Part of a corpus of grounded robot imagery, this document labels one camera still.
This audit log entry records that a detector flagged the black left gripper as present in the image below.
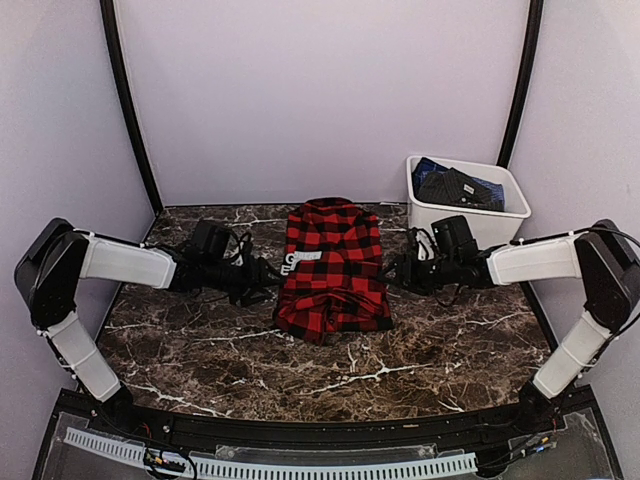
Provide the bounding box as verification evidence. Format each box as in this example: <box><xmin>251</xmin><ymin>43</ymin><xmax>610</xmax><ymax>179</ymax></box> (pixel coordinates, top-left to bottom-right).
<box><xmin>203</xmin><ymin>254</ymin><xmax>286</xmax><ymax>307</ymax></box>

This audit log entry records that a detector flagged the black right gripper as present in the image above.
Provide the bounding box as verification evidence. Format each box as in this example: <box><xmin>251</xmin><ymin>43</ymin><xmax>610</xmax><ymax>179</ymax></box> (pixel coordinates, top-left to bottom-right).
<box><xmin>378</xmin><ymin>252</ymin><xmax>459</xmax><ymax>296</ymax></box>

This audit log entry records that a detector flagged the red black plaid shirt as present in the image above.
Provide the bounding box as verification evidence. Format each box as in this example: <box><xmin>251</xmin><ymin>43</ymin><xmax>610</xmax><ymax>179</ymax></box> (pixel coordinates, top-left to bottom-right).
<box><xmin>273</xmin><ymin>197</ymin><xmax>393</xmax><ymax>345</ymax></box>

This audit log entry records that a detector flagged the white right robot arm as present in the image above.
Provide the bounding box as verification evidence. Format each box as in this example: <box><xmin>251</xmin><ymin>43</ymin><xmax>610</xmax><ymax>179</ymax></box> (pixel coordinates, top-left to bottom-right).
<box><xmin>379</xmin><ymin>216</ymin><xmax>639</xmax><ymax>434</ymax></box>

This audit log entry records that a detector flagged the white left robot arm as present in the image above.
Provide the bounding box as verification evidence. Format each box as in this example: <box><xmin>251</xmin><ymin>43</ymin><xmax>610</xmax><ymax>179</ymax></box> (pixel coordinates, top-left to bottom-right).
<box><xmin>14</xmin><ymin>218</ymin><xmax>284</xmax><ymax>436</ymax></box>

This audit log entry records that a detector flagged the white plastic bin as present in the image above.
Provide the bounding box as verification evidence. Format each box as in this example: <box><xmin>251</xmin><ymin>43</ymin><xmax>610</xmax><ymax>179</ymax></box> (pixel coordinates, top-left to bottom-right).
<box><xmin>406</xmin><ymin>155</ymin><xmax>531</xmax><ymax>249</ymax></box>

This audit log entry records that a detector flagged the grey striped shirt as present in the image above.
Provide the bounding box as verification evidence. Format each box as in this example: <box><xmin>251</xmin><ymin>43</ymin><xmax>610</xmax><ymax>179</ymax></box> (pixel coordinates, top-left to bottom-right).
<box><xmin>414</xmin><ymin>169</ymin><xmax>478</xmax><ymax>209</ymax></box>

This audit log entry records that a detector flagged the dark blue plaid shirt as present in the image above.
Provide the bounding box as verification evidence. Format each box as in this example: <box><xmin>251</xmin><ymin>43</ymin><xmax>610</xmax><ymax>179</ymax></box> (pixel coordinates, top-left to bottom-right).
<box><xmin>412</xmin><ymin>157</ymin><xmax>449</xmax><ymax>176</ymax></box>

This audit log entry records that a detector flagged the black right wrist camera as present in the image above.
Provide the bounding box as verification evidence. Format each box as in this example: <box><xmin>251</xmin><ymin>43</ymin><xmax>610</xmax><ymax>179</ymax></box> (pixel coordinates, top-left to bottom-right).
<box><xmin>408</xmin><ymin>215</ymin><xmax>479</xmax><ymax>262</ymax></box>

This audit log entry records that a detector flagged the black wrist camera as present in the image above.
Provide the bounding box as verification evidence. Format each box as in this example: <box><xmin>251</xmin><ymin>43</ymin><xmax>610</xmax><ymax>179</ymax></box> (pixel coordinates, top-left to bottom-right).
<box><xmin>408</xmin><ymin>215</ymin><xmax>479</xmax><ymax>262</ymax></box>
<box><xmin>189</xmin><ymin>220</ymin><xmax>252</xmax><ymax>265</ymax></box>

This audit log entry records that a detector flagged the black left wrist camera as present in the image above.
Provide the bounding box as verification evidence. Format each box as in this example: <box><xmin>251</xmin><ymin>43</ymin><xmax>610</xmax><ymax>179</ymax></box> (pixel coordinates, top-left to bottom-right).
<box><xmin>189</xmin><ymin>220</ymin><xmax>252</xmax><ymax>265</ymax></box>

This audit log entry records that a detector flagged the black front rail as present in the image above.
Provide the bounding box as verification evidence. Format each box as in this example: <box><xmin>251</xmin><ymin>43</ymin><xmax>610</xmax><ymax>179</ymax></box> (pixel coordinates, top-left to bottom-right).
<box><xmin>84</xmin><ymin>405</ymin><xmax>554</xmax><ymax>451</ymax></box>

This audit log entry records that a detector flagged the white slotted cable duct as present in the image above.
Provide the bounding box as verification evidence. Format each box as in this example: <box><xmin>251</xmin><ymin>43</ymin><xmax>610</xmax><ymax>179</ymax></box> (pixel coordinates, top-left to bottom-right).
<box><xmin>64</xmin><ymin>426</ymin><xmax>479</xmax><ymax>479</ymax></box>

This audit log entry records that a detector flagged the black left frame post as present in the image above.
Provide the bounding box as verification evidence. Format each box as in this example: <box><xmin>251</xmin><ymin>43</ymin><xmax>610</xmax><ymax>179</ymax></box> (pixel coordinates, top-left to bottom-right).
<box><xmin>99</xmin><ymin>0</ymin><xmax>164</xmax><ymax>216</ymax></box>

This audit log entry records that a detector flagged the black frame post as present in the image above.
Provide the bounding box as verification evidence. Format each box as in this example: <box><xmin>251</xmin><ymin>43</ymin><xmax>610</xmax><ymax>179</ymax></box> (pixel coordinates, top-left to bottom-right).
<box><xmin>99</xmin><ymin>0</ymin><xmax>164</xmax><ymax>216</ymax></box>
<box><xmin>496</xmin><ymin>0</ymin><xmax>544</xmax><ymax>169</ymax></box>

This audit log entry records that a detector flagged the black right frame post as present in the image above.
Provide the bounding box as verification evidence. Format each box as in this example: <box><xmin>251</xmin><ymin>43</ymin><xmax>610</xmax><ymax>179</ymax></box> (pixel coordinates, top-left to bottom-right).
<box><xmin>496</xmin><ymin>0</ymin><xmax>544</xmax><ymax>169</ymax></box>

